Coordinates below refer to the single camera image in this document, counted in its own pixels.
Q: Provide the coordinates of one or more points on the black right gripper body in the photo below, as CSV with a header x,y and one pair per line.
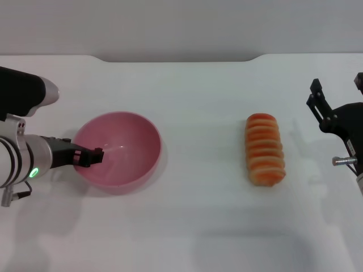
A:
x,y
350,122

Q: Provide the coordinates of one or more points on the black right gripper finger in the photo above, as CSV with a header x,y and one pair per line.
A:
x,y
359,82
317,102

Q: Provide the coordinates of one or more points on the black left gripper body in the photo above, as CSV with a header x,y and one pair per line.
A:
x,y
62,154

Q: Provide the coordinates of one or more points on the pink plastic bowl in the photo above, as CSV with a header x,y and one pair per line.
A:
x,y
127,133

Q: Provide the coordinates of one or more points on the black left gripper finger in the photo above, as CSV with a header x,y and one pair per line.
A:
x,y
88,157

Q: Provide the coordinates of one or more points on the orange ridged bread loaf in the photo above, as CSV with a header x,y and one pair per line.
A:
x,y
263,147

